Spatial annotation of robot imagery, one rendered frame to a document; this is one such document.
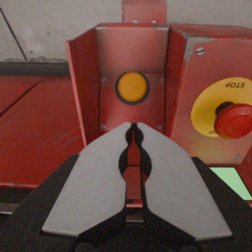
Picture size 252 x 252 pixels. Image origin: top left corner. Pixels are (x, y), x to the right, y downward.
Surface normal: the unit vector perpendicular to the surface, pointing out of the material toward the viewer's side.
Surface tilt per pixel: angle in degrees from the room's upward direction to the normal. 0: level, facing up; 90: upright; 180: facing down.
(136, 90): 35
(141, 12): 2
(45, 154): 90
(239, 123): 3
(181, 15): 0
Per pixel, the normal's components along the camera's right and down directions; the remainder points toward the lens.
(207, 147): -0.03, 0.59
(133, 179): 0.00, -0.81
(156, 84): -0.02, 0.02
